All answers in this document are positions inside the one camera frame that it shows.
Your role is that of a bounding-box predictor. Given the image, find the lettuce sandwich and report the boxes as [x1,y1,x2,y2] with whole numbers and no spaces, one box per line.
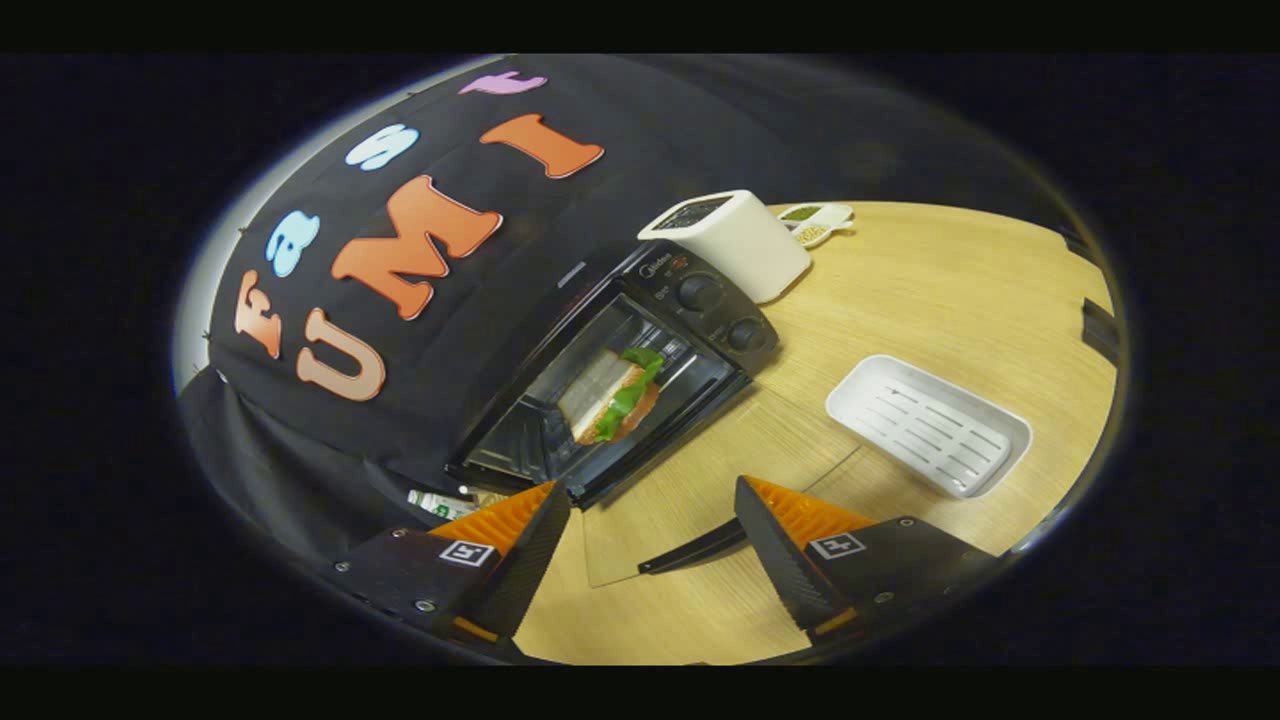
[556,346,665,446]

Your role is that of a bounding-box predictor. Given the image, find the white plastic tray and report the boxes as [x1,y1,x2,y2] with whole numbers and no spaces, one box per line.
[825,354,1033,499]

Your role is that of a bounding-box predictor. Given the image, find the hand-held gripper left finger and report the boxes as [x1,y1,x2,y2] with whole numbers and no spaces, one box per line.
[330,481,572,646]

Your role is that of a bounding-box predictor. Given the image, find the black toaster oven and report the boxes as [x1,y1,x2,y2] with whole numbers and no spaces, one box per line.
[445,240,863,589]

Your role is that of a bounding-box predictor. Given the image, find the white divided bean dish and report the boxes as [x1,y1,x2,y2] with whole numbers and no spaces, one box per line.
[778,202,856,249]

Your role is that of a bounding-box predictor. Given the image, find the small white green bottle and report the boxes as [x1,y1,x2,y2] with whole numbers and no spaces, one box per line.
[407,488,481,521]

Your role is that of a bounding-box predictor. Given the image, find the white slot toaster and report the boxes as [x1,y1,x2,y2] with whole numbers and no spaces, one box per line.
[637,189,812,305]

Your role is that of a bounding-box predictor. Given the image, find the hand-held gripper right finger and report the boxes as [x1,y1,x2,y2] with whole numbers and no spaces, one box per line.
[735,475,1001,646]

